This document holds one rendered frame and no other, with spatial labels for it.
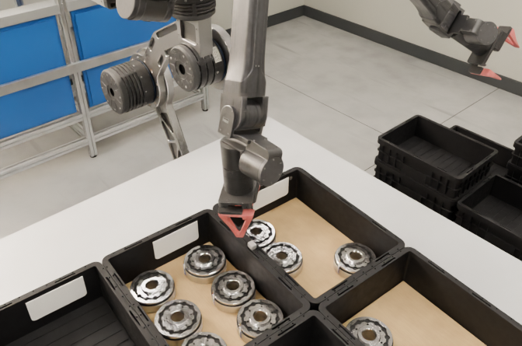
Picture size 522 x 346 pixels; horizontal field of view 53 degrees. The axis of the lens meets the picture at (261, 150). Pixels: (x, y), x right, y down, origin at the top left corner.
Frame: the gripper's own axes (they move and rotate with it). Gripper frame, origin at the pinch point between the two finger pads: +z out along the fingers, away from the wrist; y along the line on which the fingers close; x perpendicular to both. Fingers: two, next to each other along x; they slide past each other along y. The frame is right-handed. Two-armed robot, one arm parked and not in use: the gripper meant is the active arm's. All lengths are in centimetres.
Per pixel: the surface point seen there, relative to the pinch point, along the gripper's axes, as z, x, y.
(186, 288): 24.5, 15.7, 4.7
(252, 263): 17.9, -0.3, 7.2
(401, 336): 27.4, -34.1, -2.5
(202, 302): 24.9, 11.1, 1.1
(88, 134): 78, 122, 167
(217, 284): 22.1, 8.0, 4.2
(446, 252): 39, -52, 39
